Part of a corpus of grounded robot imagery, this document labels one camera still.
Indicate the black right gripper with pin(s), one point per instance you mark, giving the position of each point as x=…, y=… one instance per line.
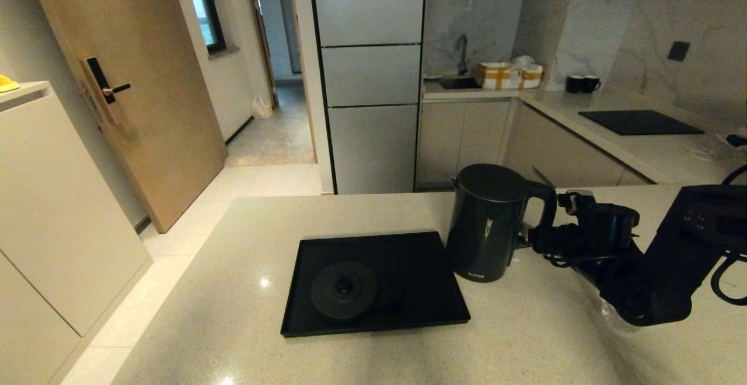
x=595, y=256

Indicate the tall white cabinet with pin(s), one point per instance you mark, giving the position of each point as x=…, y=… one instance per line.
x=367, y=81

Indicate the white storage cabinet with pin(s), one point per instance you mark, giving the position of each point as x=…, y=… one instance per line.
x=52, y=216

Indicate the white crumpled bag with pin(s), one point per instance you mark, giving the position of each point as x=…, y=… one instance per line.
x=523, y=61

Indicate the white power strip black plug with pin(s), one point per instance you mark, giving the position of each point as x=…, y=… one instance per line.
x=736, y=139

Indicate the dark kitchen sink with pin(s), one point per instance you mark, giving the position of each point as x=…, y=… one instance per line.
x=458, y=83

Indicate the dark framed window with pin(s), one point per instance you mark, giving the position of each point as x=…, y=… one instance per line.
x=205, y=11

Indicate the light wooden door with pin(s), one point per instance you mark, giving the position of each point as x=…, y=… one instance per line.
x=152, y=111

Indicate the black electric kettle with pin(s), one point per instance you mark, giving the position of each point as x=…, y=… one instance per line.
x=484, y=227

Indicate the black induction cooktop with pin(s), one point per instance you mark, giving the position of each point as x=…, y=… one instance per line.
x=640, y=122

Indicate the black rectangular serving tray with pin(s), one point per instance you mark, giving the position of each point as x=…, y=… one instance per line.
x=420, y=303

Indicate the round black kettle base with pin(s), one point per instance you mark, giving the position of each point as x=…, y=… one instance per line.
x=343, y=289

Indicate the black mug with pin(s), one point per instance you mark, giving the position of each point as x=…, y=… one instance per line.
x=590, y=83
x=573, y=84

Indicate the cardboard box with yellow tape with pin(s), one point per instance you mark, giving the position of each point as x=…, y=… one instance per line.
x=531, y=76
x=495, y=76

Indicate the clear water bottle red cap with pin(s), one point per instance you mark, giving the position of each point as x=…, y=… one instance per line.
x=608, y=314

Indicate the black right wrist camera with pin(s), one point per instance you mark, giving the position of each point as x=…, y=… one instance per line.
x=610, y=224

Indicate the white plastic bag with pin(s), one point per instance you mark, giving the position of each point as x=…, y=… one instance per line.
x=262, y=107

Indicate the dark wall socket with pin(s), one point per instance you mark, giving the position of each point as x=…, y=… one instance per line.
x=678, y=51

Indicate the metal kitchen faucet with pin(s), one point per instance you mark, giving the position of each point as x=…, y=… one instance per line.
x=462, y=51

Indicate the yellow object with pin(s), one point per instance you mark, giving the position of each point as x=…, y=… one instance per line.
x=7, y=84

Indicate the beige kitchen base cabinets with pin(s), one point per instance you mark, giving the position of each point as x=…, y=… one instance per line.
x=461, y=134

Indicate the brown interior door frame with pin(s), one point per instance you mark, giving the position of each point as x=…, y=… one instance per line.
x=262, y=52

